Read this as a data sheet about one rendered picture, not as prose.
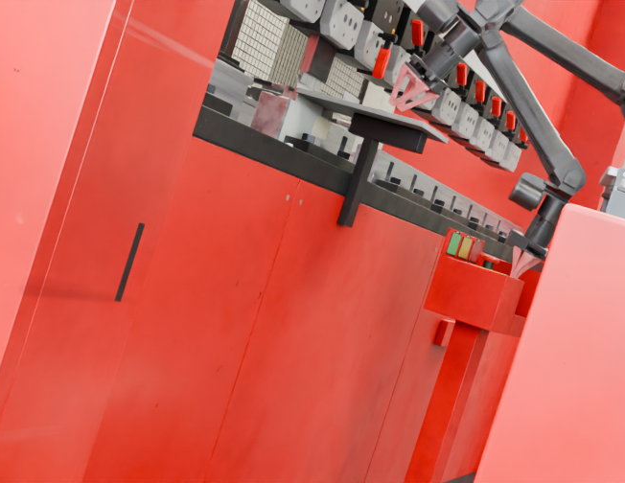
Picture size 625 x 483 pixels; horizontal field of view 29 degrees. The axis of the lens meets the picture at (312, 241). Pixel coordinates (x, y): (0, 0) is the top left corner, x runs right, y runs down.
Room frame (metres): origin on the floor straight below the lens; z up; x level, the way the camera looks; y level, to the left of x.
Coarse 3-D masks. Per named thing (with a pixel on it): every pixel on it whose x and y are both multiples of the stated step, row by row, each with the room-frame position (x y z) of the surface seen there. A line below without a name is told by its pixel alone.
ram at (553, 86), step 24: (408, 0) 2.63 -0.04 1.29; (456, 0) 2.91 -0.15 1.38; (528, 0) 3.48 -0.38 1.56; (552, 0) 3.72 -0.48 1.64; (576, 0) 4.00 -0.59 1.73; (600, 0) 4.33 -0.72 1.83; (552, 24) 3.81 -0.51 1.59; (576, 24) 4.10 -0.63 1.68; (528, 48) 3.64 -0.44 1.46; (480, 72) 3.26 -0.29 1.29; (528, 72) 3.72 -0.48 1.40; (552, 72) 3.99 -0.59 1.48; (552, 96) 4.09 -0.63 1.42; (552, 120) 4.20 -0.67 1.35
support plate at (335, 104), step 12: (312, 96) 2.29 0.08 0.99; (324, 96) 2.28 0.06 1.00; (336, 108) 2.37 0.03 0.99; (348, 108) 2.30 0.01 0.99; (360, 108) 2.25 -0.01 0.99; (372, 108) 2.24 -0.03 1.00; (384, 120) 2.30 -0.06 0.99; (396, 120) 2.23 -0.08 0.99; (408, 120) 2.21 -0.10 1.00; (432, 132) 2.27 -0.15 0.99
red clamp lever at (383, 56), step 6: (384, 36) 2.50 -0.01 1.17; (390, 36) 2.50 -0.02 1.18; (396, 36) 2.50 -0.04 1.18; (384, 42) 2.51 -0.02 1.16; (390, 42) 2.50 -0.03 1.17; (384, 48) 2.50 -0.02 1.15; (384, 54) 2.50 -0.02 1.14; (378, 60) 2.50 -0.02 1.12; (384, 60) 2.50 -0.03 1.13; (378, 66) 2.50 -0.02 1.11; (384, 66) 2.50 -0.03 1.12; (378, 72) 2.50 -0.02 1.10; (378, 78) 2.50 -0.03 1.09
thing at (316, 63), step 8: (312, 40) 2.34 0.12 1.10; (320, 40) 2.35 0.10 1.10; (312, 48) 2.34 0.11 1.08; (320, 48) 2.36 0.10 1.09; (328, 48) 2.39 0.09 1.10; (336, 48) 2.43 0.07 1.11; (304, 56) 2.35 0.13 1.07; (312, 56) 2.34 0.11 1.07; (320, 56) 2.37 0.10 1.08; (328, 56) 2.40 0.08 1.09; (304, 64) 2.34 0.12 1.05; (312, 64) 2.35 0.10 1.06; (320, 64) 2.38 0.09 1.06; (328, 64) 2.42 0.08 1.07; (304, 72) 2.35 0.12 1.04; (312, 72) 2.36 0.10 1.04; (320, 72) 2.39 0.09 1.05; (328, 72) 2.43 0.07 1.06; (304, 80) 2.36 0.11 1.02; (312, 80) 2.39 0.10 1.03; (320, 80) 2.41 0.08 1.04; (312, 88) 2.41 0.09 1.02
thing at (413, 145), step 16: (352, 128) 2.33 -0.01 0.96; (368, 128) 2.31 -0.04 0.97; (384, 128) 2.30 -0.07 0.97; (400, 128) 2.29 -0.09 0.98; (368, 144) 2.31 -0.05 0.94; (400, 144) 2.29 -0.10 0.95; (416, 144) 2.28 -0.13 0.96; (368, 160) 2.32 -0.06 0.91; (352, 176) 2.31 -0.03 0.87; (352, 192) 2.31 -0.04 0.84; (352, 208) 2.31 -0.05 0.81; (352, 224) 2.34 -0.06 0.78
